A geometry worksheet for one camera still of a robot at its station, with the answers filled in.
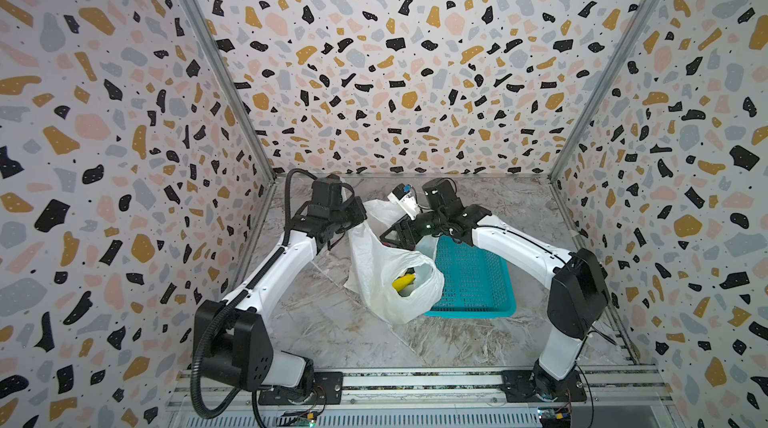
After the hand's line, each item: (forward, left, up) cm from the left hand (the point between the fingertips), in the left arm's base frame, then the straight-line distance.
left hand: (368, 202), depth 82 cm
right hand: (-7, -4, -1) cm, 9 cm away
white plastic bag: (-14, -1, -8) cm, 17 cm away
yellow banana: (-16, -9, -16) cm, 24 cm away
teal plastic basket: (-13, -32, -24) cm, 42 cm away
